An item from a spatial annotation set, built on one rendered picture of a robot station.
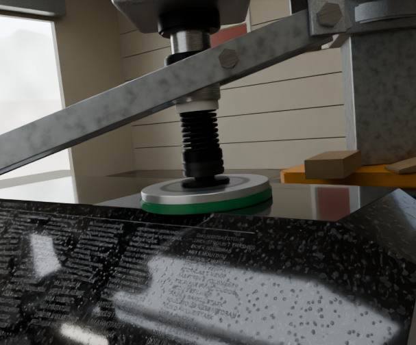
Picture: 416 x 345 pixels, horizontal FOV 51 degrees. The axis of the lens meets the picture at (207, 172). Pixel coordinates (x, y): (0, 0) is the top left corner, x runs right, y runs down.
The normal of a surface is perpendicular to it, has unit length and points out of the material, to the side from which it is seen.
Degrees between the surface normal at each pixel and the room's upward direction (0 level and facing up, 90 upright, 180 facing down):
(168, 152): 90
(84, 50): 90
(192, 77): 90
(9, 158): 90
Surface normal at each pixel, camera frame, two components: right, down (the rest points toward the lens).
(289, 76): -0.62, 0.15
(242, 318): -0.50, -0.59
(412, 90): -0.16, 0.13
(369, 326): -0.04, -0.50
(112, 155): 0.78, 0.00
